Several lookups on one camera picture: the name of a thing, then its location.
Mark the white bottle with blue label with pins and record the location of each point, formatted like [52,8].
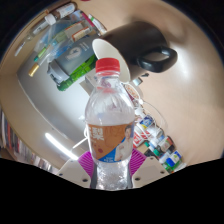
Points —
[146,122]

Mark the green container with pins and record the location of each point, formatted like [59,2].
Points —
[169,166]

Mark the white tub with blue lid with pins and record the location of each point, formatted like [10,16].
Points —
[174,158]

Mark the clear red-capped water bottle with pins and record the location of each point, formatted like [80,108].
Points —
[110,116]

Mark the white desk lamp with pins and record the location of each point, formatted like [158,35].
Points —
[60,145]

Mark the clear bottle with gold cap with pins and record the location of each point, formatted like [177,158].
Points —
[50,50]

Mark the dark bottle with red label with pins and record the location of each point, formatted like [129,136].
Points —
[165,144]

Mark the black mug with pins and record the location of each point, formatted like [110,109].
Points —
[133,40]

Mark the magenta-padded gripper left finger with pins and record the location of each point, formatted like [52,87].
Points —
[75,168]

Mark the small jar with white lid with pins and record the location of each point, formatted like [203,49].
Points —
[65,10]

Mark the red and white canister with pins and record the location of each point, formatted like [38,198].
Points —
[141,134]

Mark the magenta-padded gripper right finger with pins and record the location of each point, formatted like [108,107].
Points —
[148,168]

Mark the white tube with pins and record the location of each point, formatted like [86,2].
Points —
[97,25]

